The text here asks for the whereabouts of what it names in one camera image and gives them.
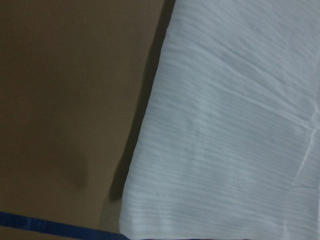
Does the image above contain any light blue button-up shirt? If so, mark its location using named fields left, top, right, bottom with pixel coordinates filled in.
left=119, top=0, right=320, bottom=240

